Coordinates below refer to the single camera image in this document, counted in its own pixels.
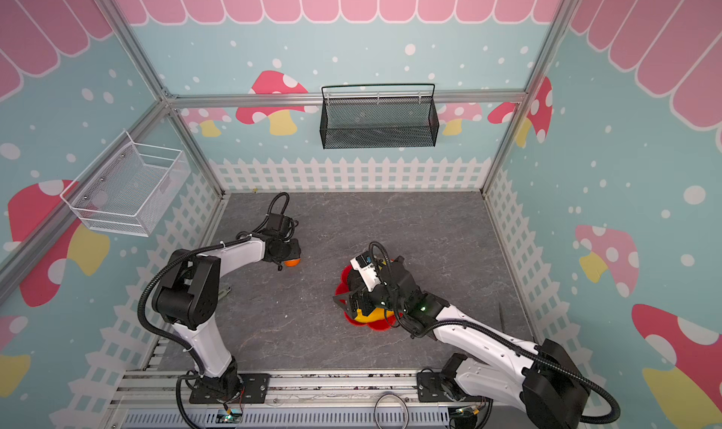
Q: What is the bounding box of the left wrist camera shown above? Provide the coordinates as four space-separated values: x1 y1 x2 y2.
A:
263 213 298 239

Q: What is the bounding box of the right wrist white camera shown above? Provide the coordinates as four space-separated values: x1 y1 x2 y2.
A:
347 250 383 292

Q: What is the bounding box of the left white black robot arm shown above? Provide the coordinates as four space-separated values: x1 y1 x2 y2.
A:
137 192 301 402

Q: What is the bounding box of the red flower-shaped fruit bowl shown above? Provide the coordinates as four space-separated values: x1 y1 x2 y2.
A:
334 265 397 331

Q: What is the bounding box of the black mesh wall basket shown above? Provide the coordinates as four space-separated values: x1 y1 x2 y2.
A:
320 83 440 150

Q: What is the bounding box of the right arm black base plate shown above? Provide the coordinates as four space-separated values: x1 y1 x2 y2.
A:
416 368 457 403

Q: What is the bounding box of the small fake orange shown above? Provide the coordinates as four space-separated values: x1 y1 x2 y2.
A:
283 258 301 267

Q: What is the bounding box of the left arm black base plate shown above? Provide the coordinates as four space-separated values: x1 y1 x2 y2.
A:
189 374 270 405

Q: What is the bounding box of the white wire wall basket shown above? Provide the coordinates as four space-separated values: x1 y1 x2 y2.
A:
60 132 191 237

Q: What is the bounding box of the aluminium front rail frame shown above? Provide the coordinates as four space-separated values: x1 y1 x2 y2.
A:
100 369 473 428

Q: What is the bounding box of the yellow fake banana bunch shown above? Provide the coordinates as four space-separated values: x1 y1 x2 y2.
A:
353 308 394 324

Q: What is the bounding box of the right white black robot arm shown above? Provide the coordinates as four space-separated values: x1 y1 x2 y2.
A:
334 241 622 428

